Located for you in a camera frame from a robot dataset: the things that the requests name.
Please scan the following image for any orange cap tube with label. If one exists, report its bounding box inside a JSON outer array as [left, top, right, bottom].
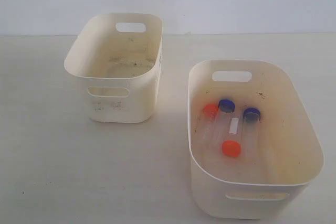
[[222, 117, 242, 158]]

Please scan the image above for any blue cap tube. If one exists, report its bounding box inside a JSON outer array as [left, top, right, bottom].
[[241, 108, 261, 159], [212, 99, 235, 150]]

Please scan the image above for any cream plastic bin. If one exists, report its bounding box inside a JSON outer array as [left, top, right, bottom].
[[64, 13, 163, 123], [188, 60, 324, 219]]

